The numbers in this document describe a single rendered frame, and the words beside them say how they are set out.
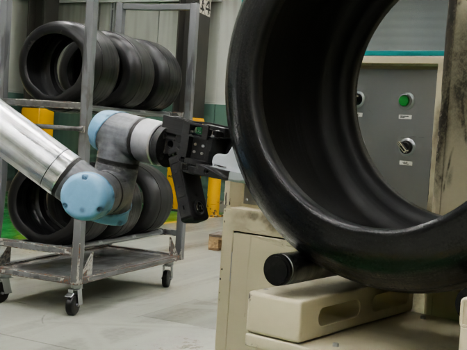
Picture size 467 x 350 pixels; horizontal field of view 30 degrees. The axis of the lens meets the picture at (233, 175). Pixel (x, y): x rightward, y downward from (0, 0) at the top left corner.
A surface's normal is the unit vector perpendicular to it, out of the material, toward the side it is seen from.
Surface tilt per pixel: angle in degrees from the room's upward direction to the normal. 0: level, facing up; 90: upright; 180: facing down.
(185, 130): 90
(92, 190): 90
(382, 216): 81
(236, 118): 93
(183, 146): 90
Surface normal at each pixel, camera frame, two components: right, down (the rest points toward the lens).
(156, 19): -0.46, 0.02
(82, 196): -0.11, 0.05
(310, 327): 0.80, 0.08
